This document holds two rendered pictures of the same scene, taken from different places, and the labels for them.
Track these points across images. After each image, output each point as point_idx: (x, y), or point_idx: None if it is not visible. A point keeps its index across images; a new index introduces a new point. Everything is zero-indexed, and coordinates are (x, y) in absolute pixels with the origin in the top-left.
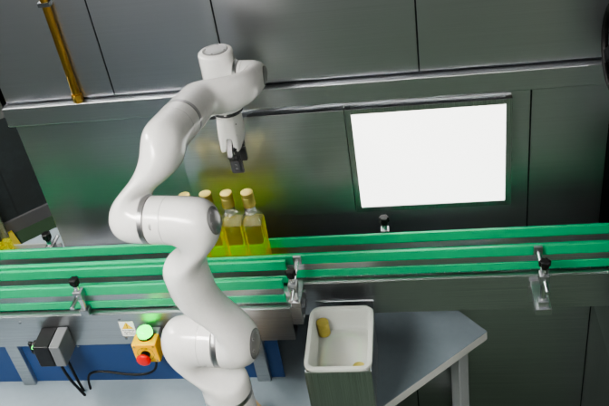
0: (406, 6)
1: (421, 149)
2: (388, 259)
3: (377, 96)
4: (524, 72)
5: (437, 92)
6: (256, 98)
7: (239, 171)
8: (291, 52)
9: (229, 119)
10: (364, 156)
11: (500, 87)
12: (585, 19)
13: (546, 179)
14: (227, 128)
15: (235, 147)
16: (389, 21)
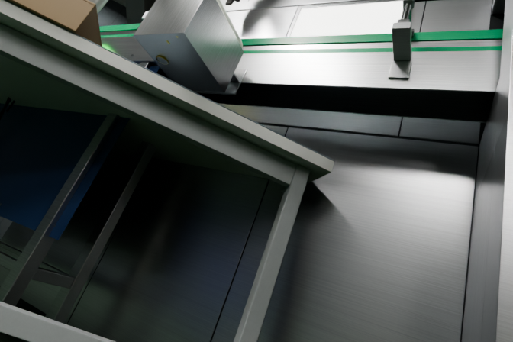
0: None
1: (336, 28)
2: (277, 43)
3: (321, 1)
4: None
5: None
6: (256, 3)
7: None
8: None
9: None
10: (297, 31)
11: None
12: None
13: None
14: None
15: None
16: None
